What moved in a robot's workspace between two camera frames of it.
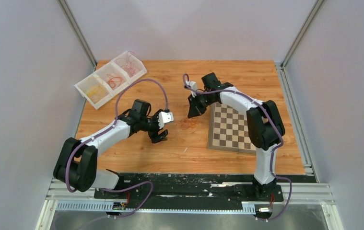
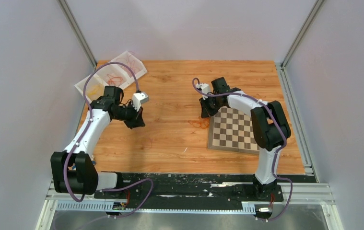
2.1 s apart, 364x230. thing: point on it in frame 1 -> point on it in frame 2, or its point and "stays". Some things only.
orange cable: (187, 123) -> (203, 122)
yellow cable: (95, 91) stays
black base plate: (202, 188) stays
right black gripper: (195, 109) -> (206, 112)
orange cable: (111, 82) stays
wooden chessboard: (228, 130) stays
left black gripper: (155, 138) -> (137, 120)
